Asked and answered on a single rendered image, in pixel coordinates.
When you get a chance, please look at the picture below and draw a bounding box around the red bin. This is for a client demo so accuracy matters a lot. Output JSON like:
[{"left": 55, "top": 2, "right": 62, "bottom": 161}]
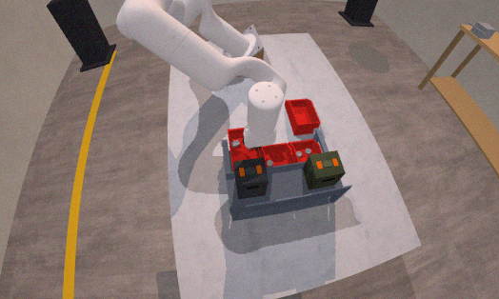
[
  {"left": 285, "top": 98, "right": 320, "bottom": 135},
  {"left": 260, "top": 143, "right": 295, "bottom": 167},
  {"left": 289, "top": 139, "right": 322, "bottom": 163},
  {"left": 228, "top": 128, "right": 261, "bottom": 171}
]

